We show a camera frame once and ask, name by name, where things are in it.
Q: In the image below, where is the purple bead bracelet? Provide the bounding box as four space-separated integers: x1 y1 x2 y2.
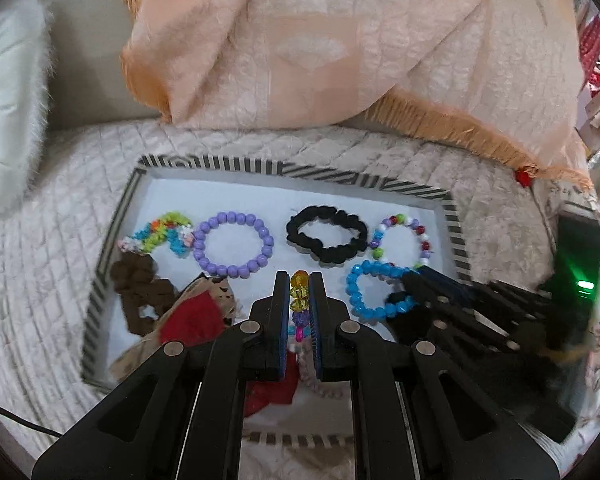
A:
192 211 275 279

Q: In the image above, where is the striped cardboard box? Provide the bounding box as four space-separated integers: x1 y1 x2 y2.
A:
80 154 468 453

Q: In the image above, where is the red patterned cloth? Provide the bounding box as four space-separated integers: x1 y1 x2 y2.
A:
577 5 600 96

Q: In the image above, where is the grey sofa backrest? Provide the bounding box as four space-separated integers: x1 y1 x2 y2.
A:
45 0 181 133

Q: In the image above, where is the pink spiral hair tie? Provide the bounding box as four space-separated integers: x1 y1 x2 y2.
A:
292 345 351 401

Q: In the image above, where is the black cable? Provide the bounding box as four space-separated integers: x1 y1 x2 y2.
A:
0 402 63 438

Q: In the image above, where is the blue bead bracelet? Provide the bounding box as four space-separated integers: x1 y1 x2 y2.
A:
346 259 418 322

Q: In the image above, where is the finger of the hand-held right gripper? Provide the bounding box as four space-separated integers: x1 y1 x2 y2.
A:
387 272 522 361
412 266 546 321

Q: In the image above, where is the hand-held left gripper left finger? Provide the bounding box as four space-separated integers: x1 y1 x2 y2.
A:
32 270 291 480

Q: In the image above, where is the red fabric bow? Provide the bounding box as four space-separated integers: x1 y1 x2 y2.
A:
157 295 301 418

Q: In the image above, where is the peach fringed cloth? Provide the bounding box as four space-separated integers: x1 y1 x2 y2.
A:
117 0 596 186

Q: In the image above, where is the multicolour flower bead bracelet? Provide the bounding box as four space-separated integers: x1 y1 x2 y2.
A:
119 211 197 257

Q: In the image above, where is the black scrunchie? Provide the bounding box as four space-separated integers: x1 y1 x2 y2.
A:
286 205 370 265

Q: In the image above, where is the cream quilted bedcover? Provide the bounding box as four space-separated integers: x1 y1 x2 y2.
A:
0 122 600 480

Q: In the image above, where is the beige fabric bow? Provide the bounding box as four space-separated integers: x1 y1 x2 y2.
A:
107 275 246 386

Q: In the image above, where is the brown scrunchie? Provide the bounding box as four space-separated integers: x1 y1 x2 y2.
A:
111 252 178 336

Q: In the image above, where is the multicolour round bead bracelet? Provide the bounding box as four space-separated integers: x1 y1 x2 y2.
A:
370 213 432 270

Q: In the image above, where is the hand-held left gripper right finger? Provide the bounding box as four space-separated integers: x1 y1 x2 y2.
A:
310 271 561 480

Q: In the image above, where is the translucent colourful bead bracelet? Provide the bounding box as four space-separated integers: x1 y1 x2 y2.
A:
287 270 313 356

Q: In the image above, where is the white round cushion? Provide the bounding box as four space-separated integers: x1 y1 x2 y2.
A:
0 0 56 221

